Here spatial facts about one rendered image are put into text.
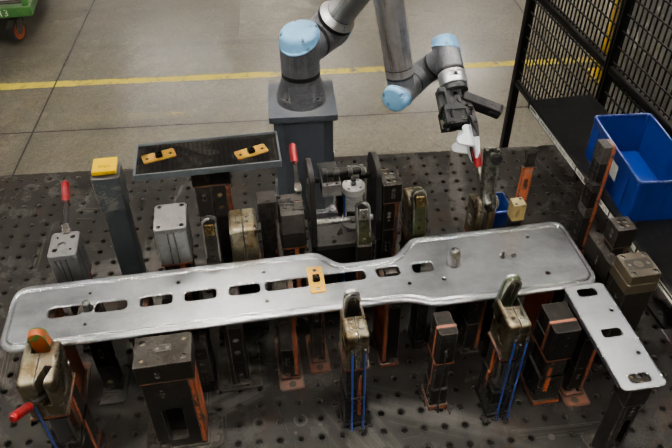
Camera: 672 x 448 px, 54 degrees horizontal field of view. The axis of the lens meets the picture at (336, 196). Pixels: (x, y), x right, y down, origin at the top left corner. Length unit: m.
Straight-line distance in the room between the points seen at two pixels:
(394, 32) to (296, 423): 1.01
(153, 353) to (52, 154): 2.66
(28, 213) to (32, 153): 1.63
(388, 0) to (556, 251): 0.75
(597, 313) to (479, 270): 0.28
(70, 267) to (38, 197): 0.83
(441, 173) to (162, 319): 1.25
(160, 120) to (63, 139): 0.55
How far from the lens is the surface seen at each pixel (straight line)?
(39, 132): 4.25
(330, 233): 1.77
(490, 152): 1.69
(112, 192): 1.79
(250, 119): 4.03
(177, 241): 1.65
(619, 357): 1.58
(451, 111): 1.80
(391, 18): 1.75
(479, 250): 1.71
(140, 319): 1.59
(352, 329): 1.45
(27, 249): 2.33
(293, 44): 1.92
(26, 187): 2.59
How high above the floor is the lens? 2.17
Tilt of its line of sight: 39 degrees down
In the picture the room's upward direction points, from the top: straight up
